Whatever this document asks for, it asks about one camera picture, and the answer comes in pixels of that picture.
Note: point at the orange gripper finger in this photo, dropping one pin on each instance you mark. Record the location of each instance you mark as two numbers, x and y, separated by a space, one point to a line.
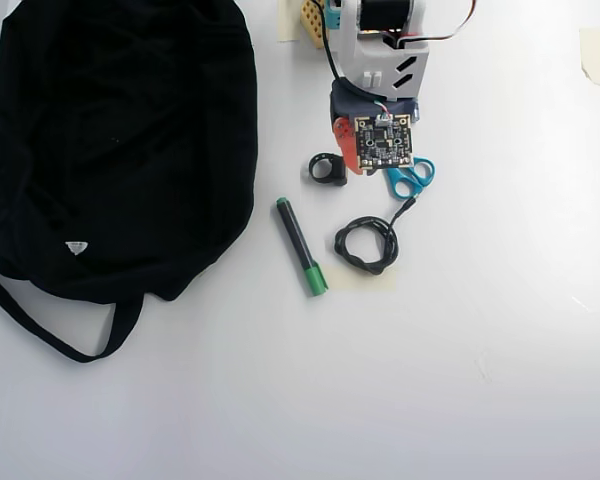
346 145

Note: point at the white grey teal robot arm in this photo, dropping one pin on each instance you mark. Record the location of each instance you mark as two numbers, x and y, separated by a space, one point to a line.
380 60

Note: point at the black fabric bag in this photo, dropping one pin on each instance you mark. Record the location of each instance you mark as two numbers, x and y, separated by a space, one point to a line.
130 150

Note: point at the yellow perforated block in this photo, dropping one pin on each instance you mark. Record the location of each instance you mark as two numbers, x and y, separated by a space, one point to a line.
314 25

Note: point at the black marker with green cap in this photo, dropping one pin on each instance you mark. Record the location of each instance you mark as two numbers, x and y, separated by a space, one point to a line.
296 237

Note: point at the beige masking tape rectangle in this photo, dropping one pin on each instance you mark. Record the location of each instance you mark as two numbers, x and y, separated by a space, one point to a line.
345 282

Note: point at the torn beige masking tape strip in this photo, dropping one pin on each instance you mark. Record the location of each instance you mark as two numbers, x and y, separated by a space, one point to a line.
594 55

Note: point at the camera circuit board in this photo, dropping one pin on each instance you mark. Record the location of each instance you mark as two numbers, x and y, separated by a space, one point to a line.
384 142

